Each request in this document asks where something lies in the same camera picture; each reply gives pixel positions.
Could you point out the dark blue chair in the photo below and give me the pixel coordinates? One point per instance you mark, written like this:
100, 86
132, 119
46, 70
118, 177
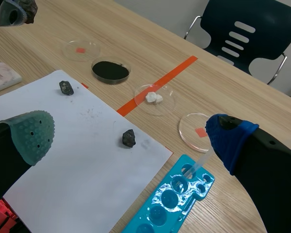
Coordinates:
257, 14

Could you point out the small dark stone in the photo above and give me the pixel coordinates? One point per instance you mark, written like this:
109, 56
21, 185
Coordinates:
66, 88
129, 138

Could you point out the white sheet of paper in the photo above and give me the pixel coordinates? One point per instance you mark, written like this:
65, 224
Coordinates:
87, 182

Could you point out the large reddish dark stone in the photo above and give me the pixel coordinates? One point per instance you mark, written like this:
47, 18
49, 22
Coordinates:
31, 9

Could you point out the turquoise rack with round holes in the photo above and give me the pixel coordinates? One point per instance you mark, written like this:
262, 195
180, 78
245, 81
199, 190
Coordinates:
167, 199

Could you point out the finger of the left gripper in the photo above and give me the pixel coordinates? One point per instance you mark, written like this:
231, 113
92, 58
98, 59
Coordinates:
4, 12

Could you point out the empty clear glass dish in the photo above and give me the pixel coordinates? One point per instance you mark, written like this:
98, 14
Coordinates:
191, 139
70, 49

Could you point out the toy brick block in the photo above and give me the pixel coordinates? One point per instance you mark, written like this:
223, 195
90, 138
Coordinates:
0, 218

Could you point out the white lump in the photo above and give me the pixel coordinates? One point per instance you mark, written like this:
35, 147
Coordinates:
154, 98

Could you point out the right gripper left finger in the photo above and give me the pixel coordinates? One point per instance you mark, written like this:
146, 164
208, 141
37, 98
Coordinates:
26, 136

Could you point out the glass dish with black powder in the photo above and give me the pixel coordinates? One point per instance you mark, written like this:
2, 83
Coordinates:
110, 71

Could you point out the clear dropper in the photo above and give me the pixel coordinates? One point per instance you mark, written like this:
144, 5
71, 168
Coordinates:
199, 162

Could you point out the small white tile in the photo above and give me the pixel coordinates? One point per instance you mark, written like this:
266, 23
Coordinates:
2, 76

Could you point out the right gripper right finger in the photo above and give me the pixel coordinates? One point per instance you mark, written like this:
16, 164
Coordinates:
262, 170

